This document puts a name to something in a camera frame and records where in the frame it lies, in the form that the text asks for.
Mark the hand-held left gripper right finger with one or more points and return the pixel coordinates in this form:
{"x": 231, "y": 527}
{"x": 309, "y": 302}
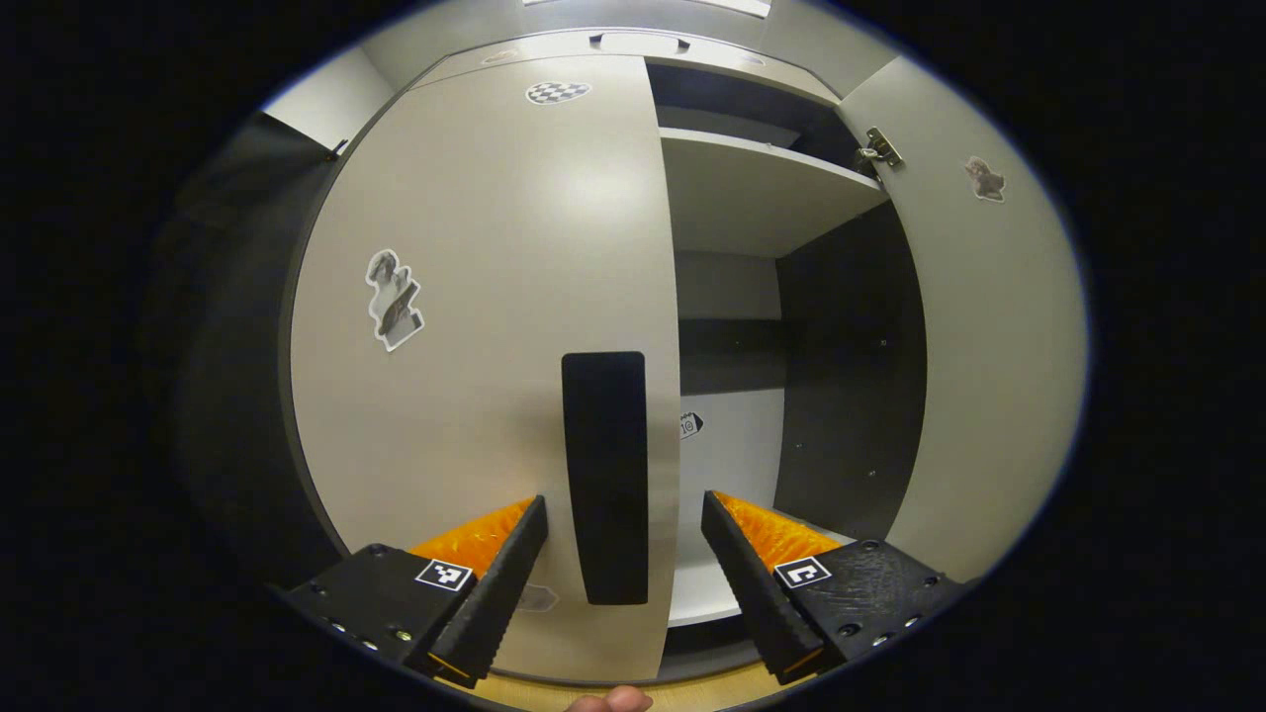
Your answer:
{"x": 752, "y": 588}

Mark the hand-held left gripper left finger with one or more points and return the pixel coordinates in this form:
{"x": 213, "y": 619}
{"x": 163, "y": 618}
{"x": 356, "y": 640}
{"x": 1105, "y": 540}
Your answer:
{"x": 499, "y": 593}

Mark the white double-door shoe cabinet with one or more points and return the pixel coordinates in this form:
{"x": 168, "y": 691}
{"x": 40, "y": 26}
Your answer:
{"x": 851, "y": 376}

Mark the white cabinet door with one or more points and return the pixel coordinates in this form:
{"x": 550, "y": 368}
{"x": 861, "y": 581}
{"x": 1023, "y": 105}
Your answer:
{"x": 475, "y": 297}
{"x": 989, "y": 346}

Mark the white cabinet shelf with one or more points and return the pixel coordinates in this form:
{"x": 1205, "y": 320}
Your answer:
{"x": 752, "y": 198}
{"x": 702, "y": 593}

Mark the metal door hinge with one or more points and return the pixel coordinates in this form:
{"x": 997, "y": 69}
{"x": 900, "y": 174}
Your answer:
{"x": 880, "y": 146}

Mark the large ceiling light panel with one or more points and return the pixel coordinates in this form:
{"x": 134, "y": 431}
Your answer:
{"x": 732, "y": 6}

